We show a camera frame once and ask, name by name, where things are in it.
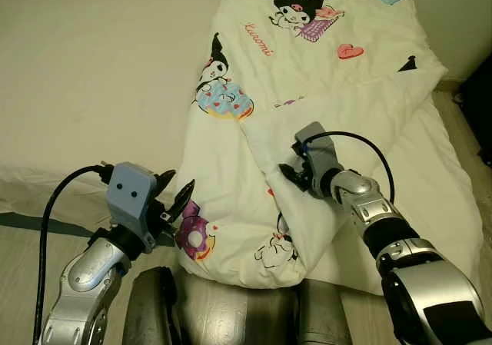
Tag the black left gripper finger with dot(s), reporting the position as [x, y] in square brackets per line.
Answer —
[164, 180]
[184, 197]

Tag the cream cartoon print blanket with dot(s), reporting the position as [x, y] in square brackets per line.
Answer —
[307, 68]

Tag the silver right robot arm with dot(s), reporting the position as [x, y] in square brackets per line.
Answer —
[415, 283]

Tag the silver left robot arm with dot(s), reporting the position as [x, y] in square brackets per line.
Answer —
[77, 283]

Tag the dark robot left leg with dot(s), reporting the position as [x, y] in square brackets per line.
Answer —
[150, 306]

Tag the dark robot leg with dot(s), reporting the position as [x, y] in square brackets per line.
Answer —
[150, 306]
[323, 314]

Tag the beige sheeted mattress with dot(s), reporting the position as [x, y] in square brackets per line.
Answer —
[92, 91]

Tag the dark robot right leg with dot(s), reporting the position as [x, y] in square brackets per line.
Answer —
[323, 314]

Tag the black bulky floor object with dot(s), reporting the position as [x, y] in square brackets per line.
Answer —
[477, 107]

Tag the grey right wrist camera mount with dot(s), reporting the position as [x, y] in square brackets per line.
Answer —
[319, 153]

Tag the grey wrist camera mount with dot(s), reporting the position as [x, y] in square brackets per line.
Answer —
[131, 195]
[319, 153]

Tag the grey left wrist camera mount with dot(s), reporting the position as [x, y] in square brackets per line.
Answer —
[131, 195]

